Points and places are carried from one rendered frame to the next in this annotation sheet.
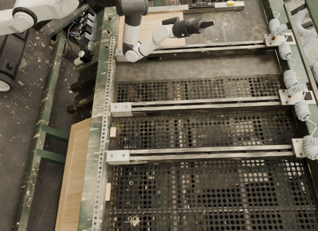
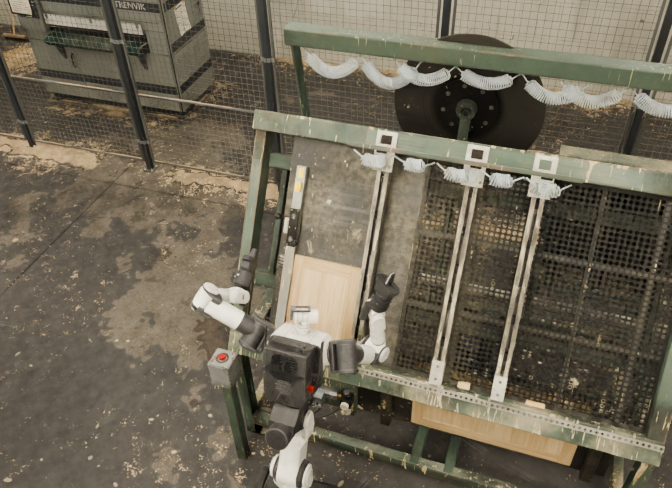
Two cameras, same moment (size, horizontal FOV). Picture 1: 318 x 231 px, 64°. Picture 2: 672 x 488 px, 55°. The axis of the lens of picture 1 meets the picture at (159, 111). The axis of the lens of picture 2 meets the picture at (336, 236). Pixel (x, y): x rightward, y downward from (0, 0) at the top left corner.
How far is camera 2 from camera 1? 1.98 m
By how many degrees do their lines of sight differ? 13
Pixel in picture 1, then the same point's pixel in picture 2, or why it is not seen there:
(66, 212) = (532, 444)
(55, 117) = (385, 439)
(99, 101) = (419, 395)
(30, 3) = (292, 465)
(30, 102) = (368, 473)
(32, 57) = not seen: hidden behind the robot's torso
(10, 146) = not seen: outside the picture
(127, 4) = (351, 365)
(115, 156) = (499, 391)
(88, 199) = (540, 427)
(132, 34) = (368, 355)
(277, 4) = (323, 130)
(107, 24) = not seen: hidden behind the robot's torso
